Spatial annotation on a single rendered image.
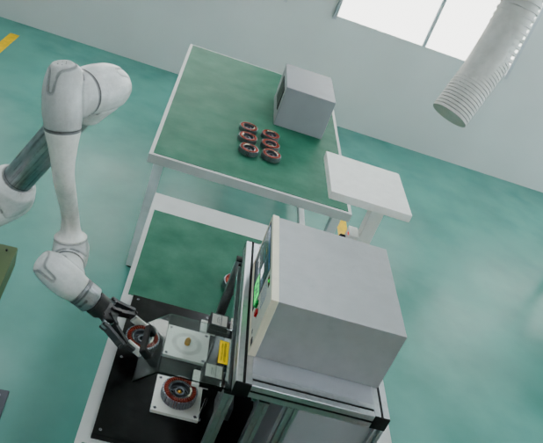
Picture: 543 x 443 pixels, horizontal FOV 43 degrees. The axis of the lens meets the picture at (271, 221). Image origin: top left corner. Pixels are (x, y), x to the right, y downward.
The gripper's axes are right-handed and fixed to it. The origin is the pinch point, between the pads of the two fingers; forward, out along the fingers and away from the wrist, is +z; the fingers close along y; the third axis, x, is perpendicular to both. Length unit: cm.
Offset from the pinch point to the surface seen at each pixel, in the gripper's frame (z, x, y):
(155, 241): 1, -10, -68
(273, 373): 17, 42, 30
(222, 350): 7.9, 30.6, 20.8
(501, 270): 266, 55, -269
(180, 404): 15.6, 5.6, 20.4
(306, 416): 31, 41, 35
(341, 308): 18, 65, 21
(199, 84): 1, -10, -253
